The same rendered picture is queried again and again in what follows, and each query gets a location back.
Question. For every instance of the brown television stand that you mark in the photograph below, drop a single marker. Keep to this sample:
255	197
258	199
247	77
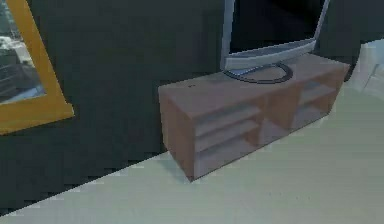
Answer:
213	96

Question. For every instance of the grey flat television set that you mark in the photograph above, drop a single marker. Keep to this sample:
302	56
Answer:
266	30

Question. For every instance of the yellow framed window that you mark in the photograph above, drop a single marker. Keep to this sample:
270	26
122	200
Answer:
40	100

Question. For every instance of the white armchair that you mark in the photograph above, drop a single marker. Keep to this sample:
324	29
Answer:
368	70

